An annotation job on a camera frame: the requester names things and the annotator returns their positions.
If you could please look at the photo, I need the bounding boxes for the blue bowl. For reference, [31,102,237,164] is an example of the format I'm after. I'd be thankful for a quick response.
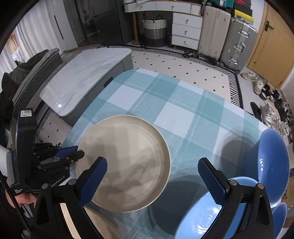
[257,129,290,204]
[271,202,288,238]
[174,176,258,238]

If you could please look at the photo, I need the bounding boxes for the beige round plate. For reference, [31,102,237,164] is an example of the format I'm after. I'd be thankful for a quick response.
[76,115,171,213]

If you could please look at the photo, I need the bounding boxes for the person's left hand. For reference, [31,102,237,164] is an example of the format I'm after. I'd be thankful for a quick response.
[5,192,37,208]

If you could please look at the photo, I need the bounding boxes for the teal plaid tablecloth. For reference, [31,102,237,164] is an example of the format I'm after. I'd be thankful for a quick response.
[63,69,266,238]

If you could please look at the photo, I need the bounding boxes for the grey sofa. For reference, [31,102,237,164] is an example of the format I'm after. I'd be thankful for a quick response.
[1,48,62,117]

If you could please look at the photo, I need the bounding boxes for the white curtain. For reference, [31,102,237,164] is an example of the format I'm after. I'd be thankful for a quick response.
[0,0,79,76]

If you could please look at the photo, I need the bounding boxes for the dark refrigerator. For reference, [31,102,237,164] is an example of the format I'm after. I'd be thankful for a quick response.
[75,0,134,45]

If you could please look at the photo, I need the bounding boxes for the silver suitcase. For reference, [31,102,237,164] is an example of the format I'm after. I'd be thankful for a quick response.
[220,17,258,74]

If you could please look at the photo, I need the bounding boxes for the wooden door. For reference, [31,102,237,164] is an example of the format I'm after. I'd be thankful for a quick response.
[247,3,293,89]

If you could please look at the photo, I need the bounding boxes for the woven laundry basket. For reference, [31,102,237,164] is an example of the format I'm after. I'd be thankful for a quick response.
[142,18,167,48]

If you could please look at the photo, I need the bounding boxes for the beige suitcase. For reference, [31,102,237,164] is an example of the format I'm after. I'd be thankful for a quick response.
[198,6,231,64]

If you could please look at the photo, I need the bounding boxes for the white drawer desk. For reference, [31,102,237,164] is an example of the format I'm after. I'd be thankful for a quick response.
[124,1,203,50]

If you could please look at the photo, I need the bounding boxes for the stacked shoe boxes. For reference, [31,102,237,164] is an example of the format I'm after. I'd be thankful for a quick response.
[234,0,255,24]

